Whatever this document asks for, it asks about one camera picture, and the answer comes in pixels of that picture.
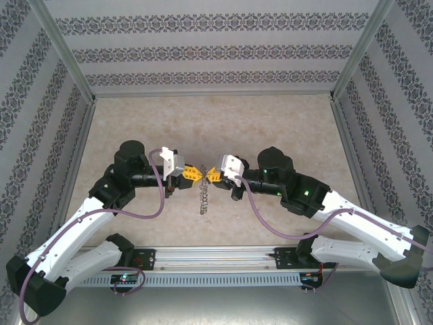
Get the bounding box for metal ring with wire loops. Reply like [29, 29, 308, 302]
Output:
[198, 165, 212, 216]

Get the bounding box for small circuit board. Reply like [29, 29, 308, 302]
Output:
[300, 272, 324, 284]

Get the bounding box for circuit board with green light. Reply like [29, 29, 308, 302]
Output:
[110, 274, 141, 285]

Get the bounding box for grey metal sheet panel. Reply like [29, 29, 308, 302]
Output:
[20, 267, 417, 325]

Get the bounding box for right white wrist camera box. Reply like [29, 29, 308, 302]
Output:
[218, 154, 246, 188]

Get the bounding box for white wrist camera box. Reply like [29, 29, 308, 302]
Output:
[218, 154, 246, 188]
[158, 146, 187, 182]

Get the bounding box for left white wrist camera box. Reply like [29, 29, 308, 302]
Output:
[158, 146, 187, 182]

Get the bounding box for aluminium side rail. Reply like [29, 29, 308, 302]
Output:
[329, 100, 382, 224]
[50, 100, 98, 238]

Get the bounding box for aluminium back rail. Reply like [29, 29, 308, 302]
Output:
[93, 90, 334, 100]

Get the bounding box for aluminium mounting rail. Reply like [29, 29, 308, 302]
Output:
[78, 244, 380, 273]

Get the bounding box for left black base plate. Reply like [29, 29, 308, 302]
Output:
[130, 248, 158, 272]

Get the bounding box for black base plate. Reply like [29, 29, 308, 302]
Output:
[130, 248, 158, 272]
[274, 246, 338, 271]

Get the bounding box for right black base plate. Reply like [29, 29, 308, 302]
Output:
[274, 246, 338, 271]

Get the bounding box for white slotted cable duct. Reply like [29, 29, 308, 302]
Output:
[80, 272, 303, 288]

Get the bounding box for aluminium frame post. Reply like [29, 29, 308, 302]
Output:
[28, 0, 98, 104]
[328, 0, 396, 102]

